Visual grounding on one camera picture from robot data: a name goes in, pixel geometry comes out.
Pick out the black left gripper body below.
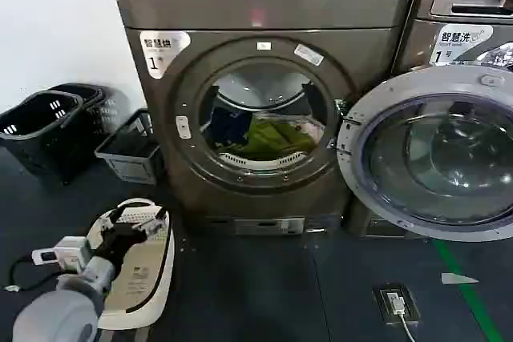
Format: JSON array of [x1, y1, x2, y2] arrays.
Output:
[[92, 223, 147, 270]]

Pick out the round glass dryer door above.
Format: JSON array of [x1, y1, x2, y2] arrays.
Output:
[[335, 63, 513, 243]]

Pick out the grey dryer machine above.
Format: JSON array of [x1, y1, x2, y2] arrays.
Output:
[[107, 0, 422, 238]]

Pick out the white plug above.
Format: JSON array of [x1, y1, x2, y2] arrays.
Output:
[[386, 291, 406, 316]]

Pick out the white laundry basket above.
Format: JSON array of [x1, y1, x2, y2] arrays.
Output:
[[86, 197, 176, 331]]

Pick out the white power cable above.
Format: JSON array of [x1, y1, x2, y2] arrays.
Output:
[[398, 310, 417, 342]]

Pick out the grey washing machine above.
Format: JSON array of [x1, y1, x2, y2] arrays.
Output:
[[344, 0, 513, 239]]

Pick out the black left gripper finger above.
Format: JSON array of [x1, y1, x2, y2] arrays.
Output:
[[99, 207, 123, 235], [135, 207, 166, 235]]

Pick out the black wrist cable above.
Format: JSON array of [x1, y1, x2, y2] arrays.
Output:
[[2, 255, 61, 293]]

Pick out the large black plastic basket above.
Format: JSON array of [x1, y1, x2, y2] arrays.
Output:
[[0, 91, 91, 187]]

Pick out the green garment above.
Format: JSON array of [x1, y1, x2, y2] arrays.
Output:
[[243, 116, 317, 151]]

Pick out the floor power socket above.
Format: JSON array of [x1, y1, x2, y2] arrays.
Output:
[[372, 284, 422, 324]]

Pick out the green floor tape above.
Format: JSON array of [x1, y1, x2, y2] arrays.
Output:
[[431, 237, 504, 342]]

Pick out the pale pink garment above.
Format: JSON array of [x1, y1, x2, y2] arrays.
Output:
[[298, 119, 326, 142]]

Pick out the white arrow floor sticker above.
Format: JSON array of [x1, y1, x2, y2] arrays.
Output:
[[440, 272, 480, 285]]

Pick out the dark blue garment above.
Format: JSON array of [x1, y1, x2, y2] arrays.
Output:
[[205, 106, 252, 147]]

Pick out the grey slatted crate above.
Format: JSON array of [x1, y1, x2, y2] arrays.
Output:
[[95, 108, 164, 186]]

